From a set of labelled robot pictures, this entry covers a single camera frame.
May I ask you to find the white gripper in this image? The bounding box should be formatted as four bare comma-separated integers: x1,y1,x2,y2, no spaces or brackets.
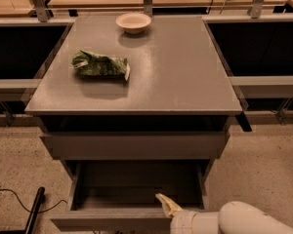
155,193,196,234

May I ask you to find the grey drawer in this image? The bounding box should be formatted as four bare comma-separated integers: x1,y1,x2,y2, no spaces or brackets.
51,160,209,231
41,132,229,160

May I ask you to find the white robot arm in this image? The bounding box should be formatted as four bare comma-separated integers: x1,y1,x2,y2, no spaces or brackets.
155,193,293,234

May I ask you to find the grey top drawer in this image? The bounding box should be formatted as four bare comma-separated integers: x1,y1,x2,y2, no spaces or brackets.
41,132,229,160

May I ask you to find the grey drawer cabinet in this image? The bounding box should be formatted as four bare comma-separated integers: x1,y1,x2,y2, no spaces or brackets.
23,15,243,180

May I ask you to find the black floor bar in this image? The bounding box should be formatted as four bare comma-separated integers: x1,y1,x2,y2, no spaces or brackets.
0,187,45,234

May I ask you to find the green chip bag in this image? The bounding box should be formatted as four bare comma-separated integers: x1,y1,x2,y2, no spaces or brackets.
71,50,130,81

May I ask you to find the white bowl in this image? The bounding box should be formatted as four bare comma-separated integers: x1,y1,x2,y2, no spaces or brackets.
116,13,151,34

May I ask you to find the black floor cable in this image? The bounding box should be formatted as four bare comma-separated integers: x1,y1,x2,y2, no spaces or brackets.
0,188,68,215

